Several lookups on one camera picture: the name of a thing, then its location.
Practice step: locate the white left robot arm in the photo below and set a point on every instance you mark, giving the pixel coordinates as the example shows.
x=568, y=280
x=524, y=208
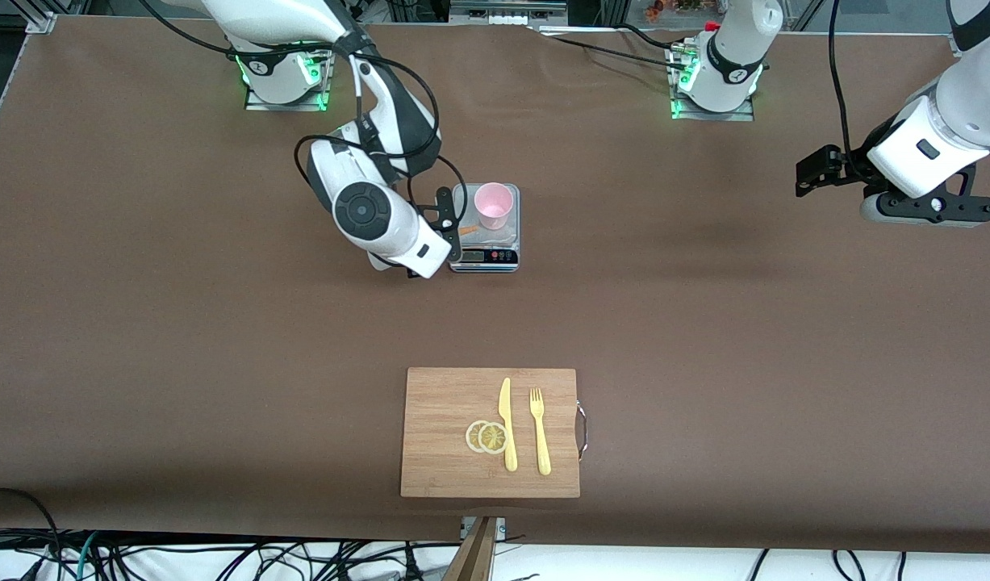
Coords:
x=733, y=56

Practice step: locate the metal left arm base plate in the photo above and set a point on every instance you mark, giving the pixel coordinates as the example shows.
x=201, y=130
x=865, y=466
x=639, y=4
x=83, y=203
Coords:
x=712, y=116

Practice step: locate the wooden post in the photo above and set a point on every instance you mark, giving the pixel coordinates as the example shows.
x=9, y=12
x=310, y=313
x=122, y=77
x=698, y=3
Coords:
x=472, y=557

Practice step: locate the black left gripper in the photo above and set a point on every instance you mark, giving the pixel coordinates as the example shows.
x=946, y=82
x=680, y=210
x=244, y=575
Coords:
x=853, y=167

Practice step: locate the brown table cover sheet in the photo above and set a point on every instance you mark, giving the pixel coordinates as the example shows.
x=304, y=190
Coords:
x=220, y=387

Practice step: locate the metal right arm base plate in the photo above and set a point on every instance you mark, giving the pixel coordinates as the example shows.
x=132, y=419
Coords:
x=285, y=106

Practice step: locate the white power strip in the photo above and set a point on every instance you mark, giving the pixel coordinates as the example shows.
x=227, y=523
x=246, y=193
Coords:
x=507, y=18

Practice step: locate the aluminium frame corner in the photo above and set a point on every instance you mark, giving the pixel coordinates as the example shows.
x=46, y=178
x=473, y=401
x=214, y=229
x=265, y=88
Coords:
x=39, y=20

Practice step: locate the small metal bracket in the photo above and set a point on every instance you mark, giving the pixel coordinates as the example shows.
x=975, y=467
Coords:
x=501, y=528

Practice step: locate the pink plastic cup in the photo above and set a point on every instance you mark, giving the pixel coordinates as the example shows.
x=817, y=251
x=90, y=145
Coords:
x=493, y=206

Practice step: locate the yellow plastic knife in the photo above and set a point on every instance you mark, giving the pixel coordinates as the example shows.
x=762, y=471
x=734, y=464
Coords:
x=511, y=452

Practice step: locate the wooden cutting board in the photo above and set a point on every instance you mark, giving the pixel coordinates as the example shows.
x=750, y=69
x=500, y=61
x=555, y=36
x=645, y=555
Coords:
x=438, y=436

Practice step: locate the translucent sauce bottle orange cap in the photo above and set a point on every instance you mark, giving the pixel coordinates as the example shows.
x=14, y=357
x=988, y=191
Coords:
x=468, y=231

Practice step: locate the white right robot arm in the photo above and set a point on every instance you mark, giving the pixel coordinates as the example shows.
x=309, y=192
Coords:
x=365, y=214

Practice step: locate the silver digital kitchen scale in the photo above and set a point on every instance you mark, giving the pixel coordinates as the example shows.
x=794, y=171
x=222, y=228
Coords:
x=485, y=257

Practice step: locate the yellow plastic fork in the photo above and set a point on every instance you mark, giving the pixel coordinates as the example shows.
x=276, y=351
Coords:
x=543, y=452

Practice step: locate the lemon slice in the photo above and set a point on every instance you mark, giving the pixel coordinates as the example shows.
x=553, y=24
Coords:
x=471, y=436
x=492, y=438

